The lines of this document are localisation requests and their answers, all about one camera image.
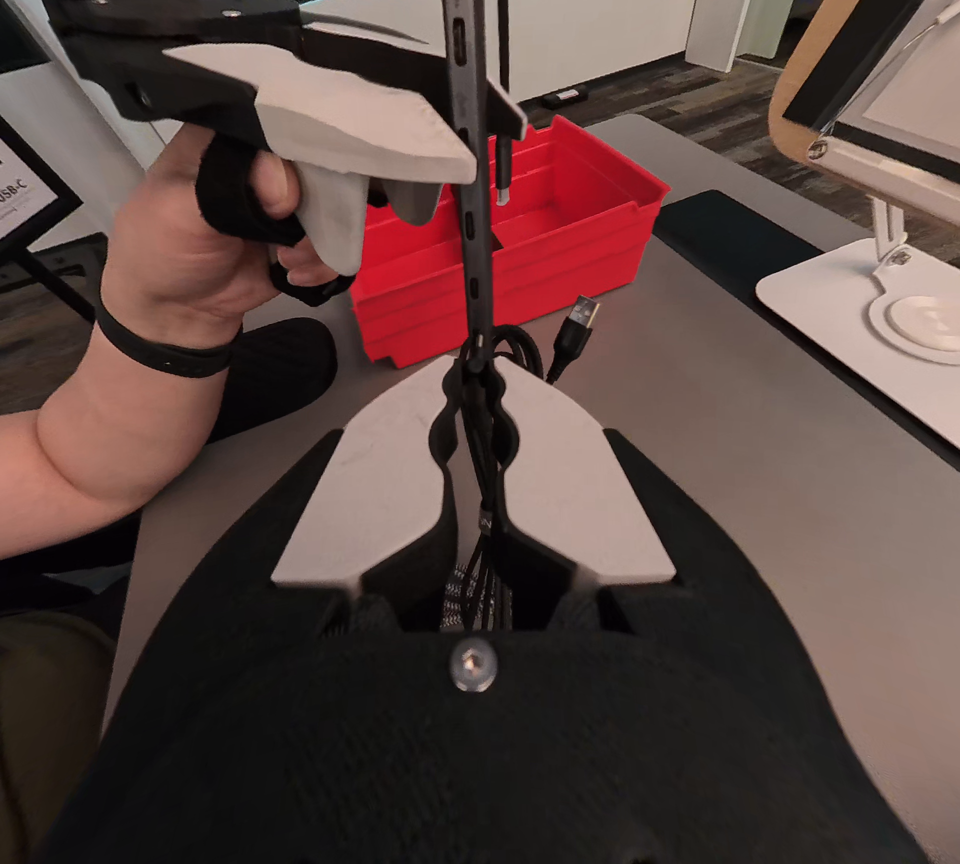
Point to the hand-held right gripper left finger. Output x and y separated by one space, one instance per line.
360 504

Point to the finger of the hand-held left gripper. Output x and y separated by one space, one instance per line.
337 114
375 58

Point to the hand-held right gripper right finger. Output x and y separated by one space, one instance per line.
585 504

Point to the person's left forearm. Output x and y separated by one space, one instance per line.
97 444

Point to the person's left hand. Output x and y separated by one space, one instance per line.
165 256

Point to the large black screen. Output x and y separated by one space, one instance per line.
19 39

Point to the black floor box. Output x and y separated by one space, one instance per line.
565 98

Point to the black framed marker sign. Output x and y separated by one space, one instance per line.
22 196

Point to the black easel tripod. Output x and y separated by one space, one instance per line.
52 279

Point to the red plastic bin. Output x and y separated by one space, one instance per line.
585 234

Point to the dark rectangular pad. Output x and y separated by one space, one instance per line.
720 241

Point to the wooden document stand white base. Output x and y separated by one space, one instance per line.
847 294

